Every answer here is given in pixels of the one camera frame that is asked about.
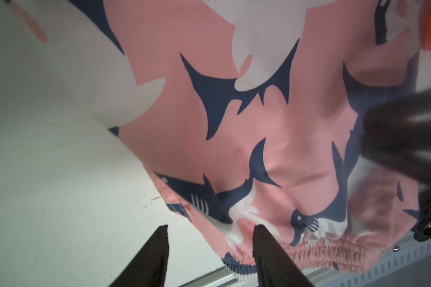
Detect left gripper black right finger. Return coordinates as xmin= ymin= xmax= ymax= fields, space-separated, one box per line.
xmin=253 ymin=225 xmax=313 ymax=287

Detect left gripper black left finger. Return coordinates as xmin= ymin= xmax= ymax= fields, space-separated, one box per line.
xmin=110 ymin=225 xmax=170 ymax=287

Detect pink shark print shorts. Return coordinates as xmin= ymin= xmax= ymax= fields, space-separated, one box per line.
xmin=6 ymin=0 xmax=425 ymax=279

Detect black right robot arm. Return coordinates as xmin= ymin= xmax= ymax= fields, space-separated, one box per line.
xmin=361 ymin=89 xmax=431 ymax=242

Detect aluminium front rail frame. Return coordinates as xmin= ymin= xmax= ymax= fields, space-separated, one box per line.
xmin=184 ymin=233 xmax=431 ymax=287

